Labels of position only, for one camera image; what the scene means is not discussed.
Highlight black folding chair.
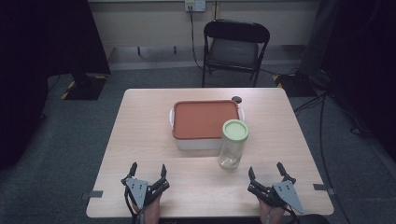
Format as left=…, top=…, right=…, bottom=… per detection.
left=201, top=19, right=271, bottom=89

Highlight grey cloth cover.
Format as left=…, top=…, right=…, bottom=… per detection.
left=298, top=0, right=342, bottom=91

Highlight black floor cable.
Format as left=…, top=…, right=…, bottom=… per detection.
left=292, top=90, right=373, bottom=224

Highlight white wall socket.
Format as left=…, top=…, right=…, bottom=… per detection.
left=184, top=0, right=207, bottom=13

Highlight person's right hand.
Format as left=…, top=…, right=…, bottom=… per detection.
left=257, top=198, right=286, bottom=224

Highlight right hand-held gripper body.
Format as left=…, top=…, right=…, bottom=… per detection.
left=247, top=179, right=305, bottom=216

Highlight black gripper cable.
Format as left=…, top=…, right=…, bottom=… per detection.
left=281, top=204, right=301, bottom=224
left=123, top=186, right=139, bottom=224

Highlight white box with orange lid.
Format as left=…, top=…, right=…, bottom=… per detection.
left=168, top=99, right=247, bottom=151

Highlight person's left hand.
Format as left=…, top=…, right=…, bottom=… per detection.
left=132, top=194, right=162, bottom=224

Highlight dark curtain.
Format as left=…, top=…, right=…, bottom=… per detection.
left=320, top=0, right=396, bottom=162
left=0, top=0, right=112, bottom=172

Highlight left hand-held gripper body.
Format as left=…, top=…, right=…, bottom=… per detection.
left=120, top=176, right=171, bottom=210

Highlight grey tape strip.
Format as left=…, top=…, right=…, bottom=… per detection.
left=312, top=183, right=336, bottom=196
left=80, top=189, right=105, bottom=201

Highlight black stand base yellow stripes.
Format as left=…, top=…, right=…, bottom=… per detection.
left=60, top=72, right=109, bottom=102
left=272, top=71, right=319, bottom=98

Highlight black power cable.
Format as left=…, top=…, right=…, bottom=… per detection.
left=188, top=8, right=205, bottom=71

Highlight clear jar with green lid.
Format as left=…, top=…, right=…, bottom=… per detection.
left=217, top=119, right=250, bottom=171

